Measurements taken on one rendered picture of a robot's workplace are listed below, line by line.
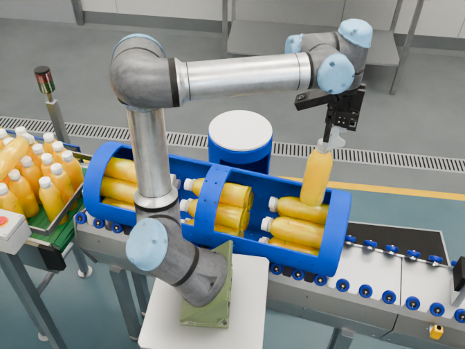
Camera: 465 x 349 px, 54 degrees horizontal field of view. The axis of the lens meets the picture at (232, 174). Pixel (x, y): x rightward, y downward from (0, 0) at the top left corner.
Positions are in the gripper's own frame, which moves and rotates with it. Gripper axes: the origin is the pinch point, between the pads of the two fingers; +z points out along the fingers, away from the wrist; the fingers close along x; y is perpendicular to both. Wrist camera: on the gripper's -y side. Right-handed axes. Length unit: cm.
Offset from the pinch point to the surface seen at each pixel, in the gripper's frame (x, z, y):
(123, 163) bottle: -1, 25, -66
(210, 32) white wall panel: 319, 141, -145
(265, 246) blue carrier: -14.2, 33.8, -11.6
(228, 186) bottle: -0.3, 25.1, -27.9
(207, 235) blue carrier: -14.3, 34.7, -30.6
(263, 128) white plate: 54, 42, -28
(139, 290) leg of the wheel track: 5, 119, -76
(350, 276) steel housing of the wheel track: -4, 53, 17
